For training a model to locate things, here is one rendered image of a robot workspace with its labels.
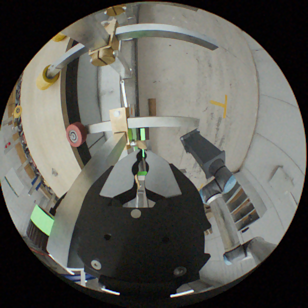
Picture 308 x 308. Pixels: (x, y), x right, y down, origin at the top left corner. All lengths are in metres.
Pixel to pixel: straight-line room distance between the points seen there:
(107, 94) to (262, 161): 2.91
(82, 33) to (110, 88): 0.43
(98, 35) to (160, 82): 1.05
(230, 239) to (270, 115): 2.49
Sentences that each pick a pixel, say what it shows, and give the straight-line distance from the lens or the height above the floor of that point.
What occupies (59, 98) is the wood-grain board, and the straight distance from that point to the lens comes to 0.38.
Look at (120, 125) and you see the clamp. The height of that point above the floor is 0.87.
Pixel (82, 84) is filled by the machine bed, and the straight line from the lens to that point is 0.49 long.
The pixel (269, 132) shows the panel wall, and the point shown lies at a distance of 2.67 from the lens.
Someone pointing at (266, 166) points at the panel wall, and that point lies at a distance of 2.70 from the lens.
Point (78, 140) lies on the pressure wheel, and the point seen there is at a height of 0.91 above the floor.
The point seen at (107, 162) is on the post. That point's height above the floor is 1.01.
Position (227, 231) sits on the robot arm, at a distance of 0.70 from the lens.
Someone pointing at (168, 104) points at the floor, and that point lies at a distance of 1.15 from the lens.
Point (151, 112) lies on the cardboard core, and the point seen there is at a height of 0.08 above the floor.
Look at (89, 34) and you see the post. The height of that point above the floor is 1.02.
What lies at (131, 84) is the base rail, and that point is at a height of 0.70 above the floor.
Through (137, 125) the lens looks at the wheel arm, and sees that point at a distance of 0.27.
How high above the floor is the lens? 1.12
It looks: 58 degrees down
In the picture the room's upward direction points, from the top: 175 degrees clockwise
